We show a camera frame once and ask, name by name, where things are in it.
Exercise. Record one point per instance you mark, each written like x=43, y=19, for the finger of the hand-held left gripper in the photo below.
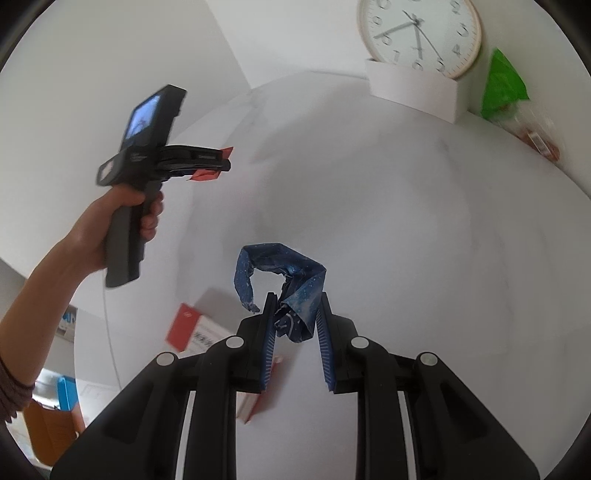
x=194, y=159

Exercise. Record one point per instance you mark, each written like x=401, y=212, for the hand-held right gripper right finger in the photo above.
x=325, y=350

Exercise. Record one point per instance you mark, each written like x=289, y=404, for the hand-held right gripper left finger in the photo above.
x=268, y=341

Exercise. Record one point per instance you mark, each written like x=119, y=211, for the blue starry paper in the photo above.
x=304, y=286

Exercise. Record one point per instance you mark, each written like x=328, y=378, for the person's left forearm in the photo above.
x=32, y=323

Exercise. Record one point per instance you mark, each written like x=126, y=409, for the person's left hand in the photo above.
x=99, y=230

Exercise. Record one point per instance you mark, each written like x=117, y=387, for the red and white box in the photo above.
x=184, y=327

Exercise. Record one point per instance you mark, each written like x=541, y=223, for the white table with black legs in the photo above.
x=392, y=230

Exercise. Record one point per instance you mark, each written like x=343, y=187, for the white bag with blue print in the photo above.
x=68, y=323

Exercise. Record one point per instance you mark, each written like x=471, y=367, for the blue plastic bin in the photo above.
x=68, y=393

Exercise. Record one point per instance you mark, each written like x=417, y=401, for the white rectangular box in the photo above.
x=411, y=90

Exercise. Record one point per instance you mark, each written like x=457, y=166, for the brown leather chair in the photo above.
x=51, y=434

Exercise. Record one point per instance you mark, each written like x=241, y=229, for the clear snack packet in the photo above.
x=535, y=134

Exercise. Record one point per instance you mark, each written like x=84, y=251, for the green plastic bag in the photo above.
x=503, y=87

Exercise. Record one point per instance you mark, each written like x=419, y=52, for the round white wall clock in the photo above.
x=415, y=32

